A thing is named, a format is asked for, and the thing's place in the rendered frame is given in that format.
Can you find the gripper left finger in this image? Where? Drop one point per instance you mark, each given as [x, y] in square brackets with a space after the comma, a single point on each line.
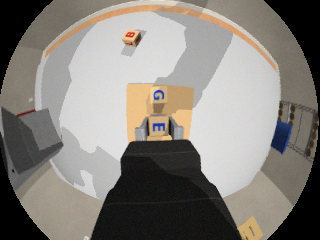
[143, 131]

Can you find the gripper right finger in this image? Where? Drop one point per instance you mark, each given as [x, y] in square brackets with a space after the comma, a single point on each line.
[175, 131]

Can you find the tan flat mat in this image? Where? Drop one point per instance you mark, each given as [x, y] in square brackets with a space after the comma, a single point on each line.
[179, 106]

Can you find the tan wooden letter block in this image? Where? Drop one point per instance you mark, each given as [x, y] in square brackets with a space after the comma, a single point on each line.
[131, 38]
[158, 95]
[158, 125]

